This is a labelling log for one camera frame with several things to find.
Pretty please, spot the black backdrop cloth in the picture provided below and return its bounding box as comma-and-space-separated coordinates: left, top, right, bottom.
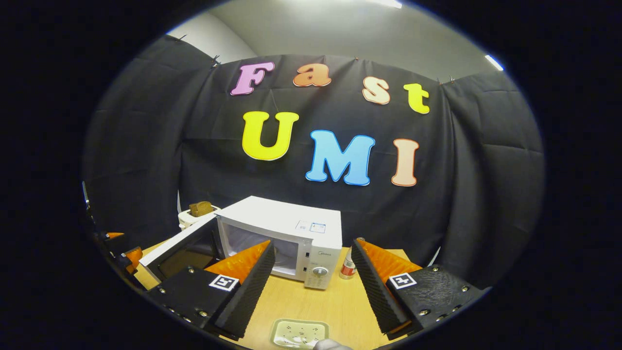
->
83, 35, 545, 290

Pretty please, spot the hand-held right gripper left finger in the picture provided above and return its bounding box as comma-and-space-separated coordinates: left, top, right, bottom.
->
145, 241, 276, 341

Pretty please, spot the white toaster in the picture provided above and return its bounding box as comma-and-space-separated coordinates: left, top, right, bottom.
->
178, 207, 222, 230

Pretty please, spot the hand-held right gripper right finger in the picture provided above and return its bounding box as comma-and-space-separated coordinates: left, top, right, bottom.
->
349, 238, 487, 343

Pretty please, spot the white microwave oven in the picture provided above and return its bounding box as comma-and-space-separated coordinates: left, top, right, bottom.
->
139, 195, 343, 291

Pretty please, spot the clear plastic bottle red label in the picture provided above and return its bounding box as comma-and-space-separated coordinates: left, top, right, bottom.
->
339, 245, 358, 280

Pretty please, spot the pale green square plate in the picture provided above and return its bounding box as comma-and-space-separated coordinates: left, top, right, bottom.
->
270, 318, 330, 350

